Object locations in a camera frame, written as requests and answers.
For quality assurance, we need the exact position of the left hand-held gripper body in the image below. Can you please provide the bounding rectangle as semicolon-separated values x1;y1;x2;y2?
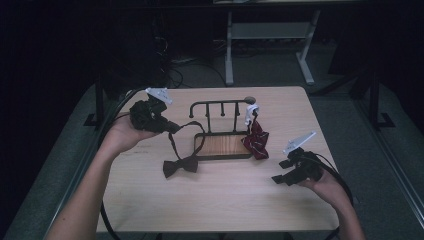
129;87;174;133

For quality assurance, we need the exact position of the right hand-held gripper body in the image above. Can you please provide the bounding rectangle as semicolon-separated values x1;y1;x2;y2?
283;131;324;186

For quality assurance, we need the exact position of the dark bow tie with strap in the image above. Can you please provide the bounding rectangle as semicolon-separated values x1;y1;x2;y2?
162;120;207;179

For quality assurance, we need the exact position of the red striped bow tie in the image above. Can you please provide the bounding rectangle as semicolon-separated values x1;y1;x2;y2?
241;103;270;161

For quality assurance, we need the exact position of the black hook rack wooden tray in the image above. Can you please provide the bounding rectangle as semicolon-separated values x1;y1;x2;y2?
188;98;258;162

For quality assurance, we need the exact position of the person's right hand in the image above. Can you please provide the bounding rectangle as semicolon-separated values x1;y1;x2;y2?
299;169;349;211

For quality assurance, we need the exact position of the person's left hand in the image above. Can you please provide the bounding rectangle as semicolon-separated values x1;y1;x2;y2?
99;114;159;158

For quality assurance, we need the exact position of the black metal stand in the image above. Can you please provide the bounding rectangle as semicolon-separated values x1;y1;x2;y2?
367;70;396;131
83;70;106;130

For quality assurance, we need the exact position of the right hand-held gripper cable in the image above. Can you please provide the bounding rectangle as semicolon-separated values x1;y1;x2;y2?
313;152;355;240

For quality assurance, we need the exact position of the tangle of floor cables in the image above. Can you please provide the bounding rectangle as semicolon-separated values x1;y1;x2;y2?
153;35;231;90

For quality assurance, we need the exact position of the aluminium frame rail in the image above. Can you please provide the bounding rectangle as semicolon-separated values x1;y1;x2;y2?
353;99;424;221
41;99;116;240

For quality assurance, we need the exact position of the white metal desk frame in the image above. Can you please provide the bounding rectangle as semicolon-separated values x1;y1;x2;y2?
213;0;322;86

